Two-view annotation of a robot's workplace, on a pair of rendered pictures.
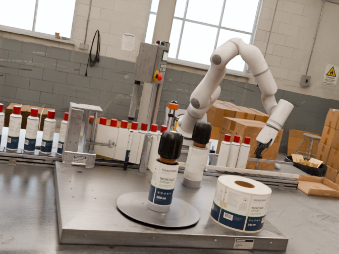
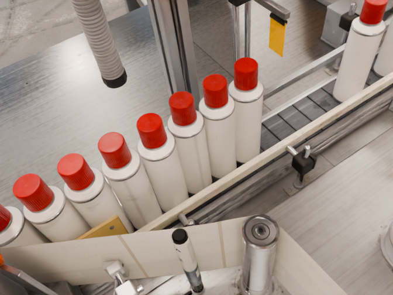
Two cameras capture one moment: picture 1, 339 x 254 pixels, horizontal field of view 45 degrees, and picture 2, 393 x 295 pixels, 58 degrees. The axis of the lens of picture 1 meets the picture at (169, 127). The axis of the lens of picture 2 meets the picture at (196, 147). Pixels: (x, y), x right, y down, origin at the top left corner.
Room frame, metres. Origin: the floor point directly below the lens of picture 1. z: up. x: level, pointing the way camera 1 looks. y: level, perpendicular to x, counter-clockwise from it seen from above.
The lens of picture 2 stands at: (1.68, 0.15, 1.41)
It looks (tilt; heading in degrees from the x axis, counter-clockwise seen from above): 52 degrees down; 354
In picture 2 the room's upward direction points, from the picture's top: 10 degrees counter-clockwise
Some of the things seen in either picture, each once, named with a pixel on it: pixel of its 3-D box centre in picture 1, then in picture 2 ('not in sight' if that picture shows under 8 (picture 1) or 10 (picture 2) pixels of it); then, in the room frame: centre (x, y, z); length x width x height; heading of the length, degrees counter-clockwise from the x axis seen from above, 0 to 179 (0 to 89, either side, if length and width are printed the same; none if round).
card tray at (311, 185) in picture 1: (316, 185); not in sight; (2.37, -0.93, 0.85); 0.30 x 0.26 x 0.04; 109
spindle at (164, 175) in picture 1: (165, 170); not in sight; (1.42, -0.02, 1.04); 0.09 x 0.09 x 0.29
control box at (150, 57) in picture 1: (152, 63); not in sight; (2.09, 0.15, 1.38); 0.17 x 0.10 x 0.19; 164
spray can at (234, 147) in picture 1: (233, 153); not in sight; (2.18, -0.37, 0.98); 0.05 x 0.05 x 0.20
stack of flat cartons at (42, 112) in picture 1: (30, 119); not in sight; (5.75, 1.98, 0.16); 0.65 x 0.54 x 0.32; 105
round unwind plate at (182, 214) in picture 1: (158, 208); not in sight; (1.42, -0.02, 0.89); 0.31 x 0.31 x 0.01
